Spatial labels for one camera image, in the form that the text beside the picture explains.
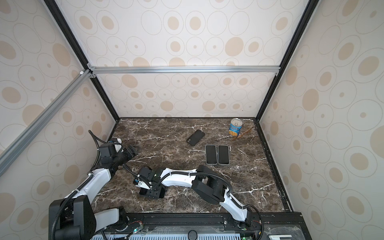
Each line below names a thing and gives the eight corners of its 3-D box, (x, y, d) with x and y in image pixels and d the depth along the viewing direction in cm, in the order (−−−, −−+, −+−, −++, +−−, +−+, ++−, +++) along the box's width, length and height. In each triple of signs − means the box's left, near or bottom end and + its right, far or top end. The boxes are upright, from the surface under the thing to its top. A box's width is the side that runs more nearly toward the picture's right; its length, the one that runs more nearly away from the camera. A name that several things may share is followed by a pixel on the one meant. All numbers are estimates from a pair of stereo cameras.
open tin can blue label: (229, 136, 111) (232, 127, 103) (227, 127, 117) (230, 117, 108) (240, 136, 111) (243, 127, 103) (237, 127, 117) (241, 117, 109)
